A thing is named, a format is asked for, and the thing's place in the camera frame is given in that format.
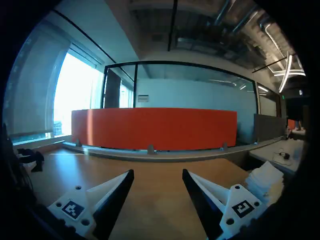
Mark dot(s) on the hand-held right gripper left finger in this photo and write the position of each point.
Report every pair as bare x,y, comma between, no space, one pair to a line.
100,197

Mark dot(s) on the red desk screen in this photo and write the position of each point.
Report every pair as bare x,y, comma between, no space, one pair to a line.
155,128

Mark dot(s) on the grey desk screen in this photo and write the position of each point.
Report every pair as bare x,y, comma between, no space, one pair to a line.
268,127

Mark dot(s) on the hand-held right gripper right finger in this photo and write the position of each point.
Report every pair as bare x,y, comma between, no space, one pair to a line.
225,200

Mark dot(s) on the stack of white towels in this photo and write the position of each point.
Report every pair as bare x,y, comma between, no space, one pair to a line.
266,183

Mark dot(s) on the heap of black towels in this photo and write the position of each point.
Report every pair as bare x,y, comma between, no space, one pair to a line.
31,157

